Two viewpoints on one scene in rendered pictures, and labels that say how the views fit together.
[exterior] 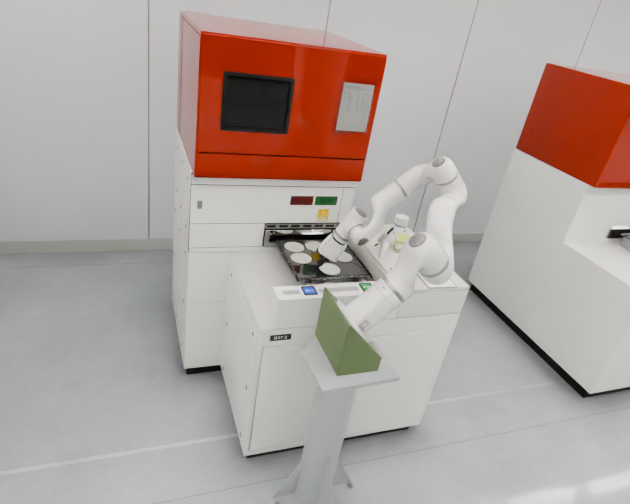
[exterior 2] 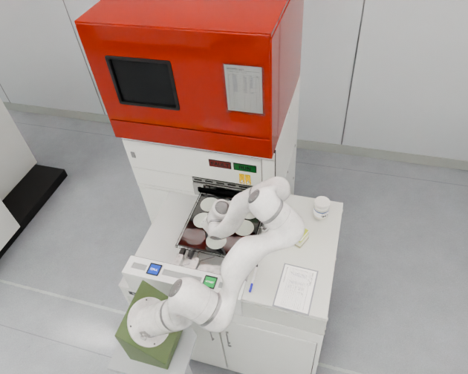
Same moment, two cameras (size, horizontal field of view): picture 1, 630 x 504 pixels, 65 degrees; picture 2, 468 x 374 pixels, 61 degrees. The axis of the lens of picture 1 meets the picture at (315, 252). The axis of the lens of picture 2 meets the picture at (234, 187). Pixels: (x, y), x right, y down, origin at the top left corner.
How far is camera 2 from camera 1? 1.64 m
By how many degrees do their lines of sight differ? 39
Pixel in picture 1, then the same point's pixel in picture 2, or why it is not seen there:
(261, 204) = (183, 161)
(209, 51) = (86, 38)
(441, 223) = (225, 271)
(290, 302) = (131, 276)
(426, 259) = (175, 312)
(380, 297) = (153, 319)
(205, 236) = (146, 177)
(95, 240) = not seen: hidden behind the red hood
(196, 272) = (148, 199)
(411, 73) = not seen: outside the picture
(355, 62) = (231, 43)
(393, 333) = (246, 325)
